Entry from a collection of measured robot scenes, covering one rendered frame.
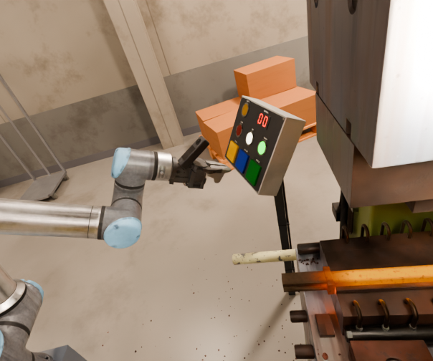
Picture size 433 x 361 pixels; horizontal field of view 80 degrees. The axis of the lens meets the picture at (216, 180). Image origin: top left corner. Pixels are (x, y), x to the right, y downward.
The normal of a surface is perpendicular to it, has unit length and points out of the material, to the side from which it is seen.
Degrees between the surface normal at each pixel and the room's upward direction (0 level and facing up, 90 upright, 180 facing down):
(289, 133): 90
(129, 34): 90
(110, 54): 90
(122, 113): 90
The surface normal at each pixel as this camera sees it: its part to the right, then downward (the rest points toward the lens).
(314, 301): -0.24, -0.80
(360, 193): -0.09, 0.58
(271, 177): 0.33, 0.47
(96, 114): 0.11, 0.54
